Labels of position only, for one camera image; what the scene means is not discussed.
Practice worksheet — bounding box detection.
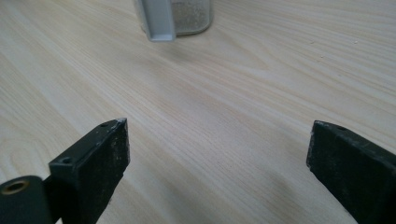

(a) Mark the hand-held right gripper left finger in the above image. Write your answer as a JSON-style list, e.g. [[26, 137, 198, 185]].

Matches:
[[48, 117, 131, 224]]

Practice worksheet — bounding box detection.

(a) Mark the clear container with white lid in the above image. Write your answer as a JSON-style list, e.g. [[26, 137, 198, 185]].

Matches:
[[134, 0, 215, 43]]

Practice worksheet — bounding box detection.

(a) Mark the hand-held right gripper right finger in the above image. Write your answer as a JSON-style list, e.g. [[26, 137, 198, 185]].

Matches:
[[305, 119, 396, 224]]

